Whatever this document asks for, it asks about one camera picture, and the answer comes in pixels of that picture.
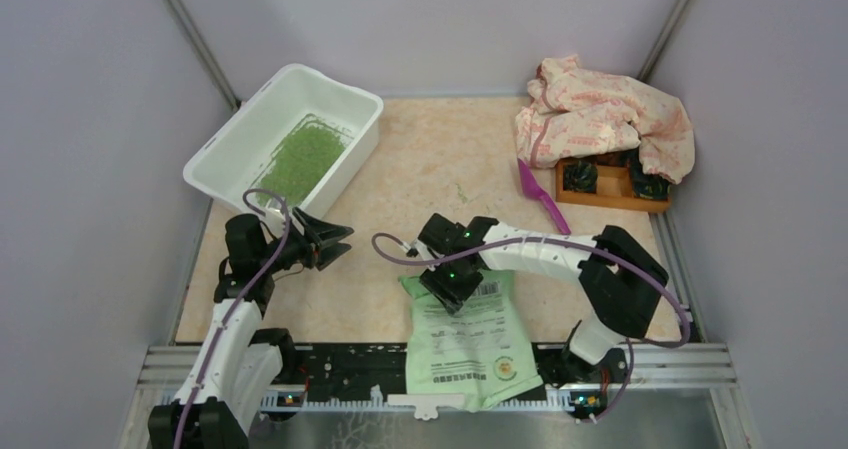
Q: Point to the dark patterned item right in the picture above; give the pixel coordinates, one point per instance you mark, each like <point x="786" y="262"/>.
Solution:
<point x="646" y="186"/>

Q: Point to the black bag clip strip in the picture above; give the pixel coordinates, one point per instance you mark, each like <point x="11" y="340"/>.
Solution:
<point x="426" y="406"/>

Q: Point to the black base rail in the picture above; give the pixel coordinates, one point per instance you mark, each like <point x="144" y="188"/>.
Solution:
<point x="358" y="374"/>

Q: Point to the green cat litter bag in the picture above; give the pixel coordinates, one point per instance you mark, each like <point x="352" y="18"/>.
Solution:
<point x="482" y="353"/>

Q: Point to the pink patterned cloth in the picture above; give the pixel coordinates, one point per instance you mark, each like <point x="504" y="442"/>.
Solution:
<point x="576" y="112"/>

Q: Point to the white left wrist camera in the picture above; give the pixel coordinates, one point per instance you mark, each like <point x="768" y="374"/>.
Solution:
<point x="273" y="214"/>

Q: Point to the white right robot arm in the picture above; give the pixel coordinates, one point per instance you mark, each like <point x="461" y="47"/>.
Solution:
<point x="622" y="281"/>

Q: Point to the wooden tray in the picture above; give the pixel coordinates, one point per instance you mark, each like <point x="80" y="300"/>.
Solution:
<point x="613" y="186"/>

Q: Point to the green litter in box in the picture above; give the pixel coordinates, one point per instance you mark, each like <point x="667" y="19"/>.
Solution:
<point x="302" y="158"/>

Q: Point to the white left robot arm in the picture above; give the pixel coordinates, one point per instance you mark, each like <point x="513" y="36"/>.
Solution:
<point x="238" y="360"/>

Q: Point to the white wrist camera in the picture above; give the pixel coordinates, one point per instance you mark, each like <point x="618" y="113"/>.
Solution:
<point x="418" y="254"/>
<point x="273" y="214"/>

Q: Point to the white plastic litter box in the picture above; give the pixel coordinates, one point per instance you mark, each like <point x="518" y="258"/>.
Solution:
<point x="227" y="165"/>

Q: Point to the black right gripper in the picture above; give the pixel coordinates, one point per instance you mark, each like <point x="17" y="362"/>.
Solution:
<point x="450" y="295"/>

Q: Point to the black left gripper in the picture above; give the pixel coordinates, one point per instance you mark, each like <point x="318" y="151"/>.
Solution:
<point x="325" y="254"/>

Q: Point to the purple plastic scoop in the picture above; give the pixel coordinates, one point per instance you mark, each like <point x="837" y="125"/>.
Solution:
<point x="532" y="190"/>

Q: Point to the dark patterned item left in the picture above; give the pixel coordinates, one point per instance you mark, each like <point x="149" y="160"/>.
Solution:
<point x="580" y="176"/>

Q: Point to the spilled green litter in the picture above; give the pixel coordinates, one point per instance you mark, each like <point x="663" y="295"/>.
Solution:
<point x="462" y="197"/>

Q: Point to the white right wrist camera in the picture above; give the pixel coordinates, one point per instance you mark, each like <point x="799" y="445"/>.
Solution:
<point x="418" y="254"/>

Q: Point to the dark patterned item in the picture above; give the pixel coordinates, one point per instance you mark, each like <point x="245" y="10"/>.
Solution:
<point x="580" y="176"/>
<point x="646" y="186"/>

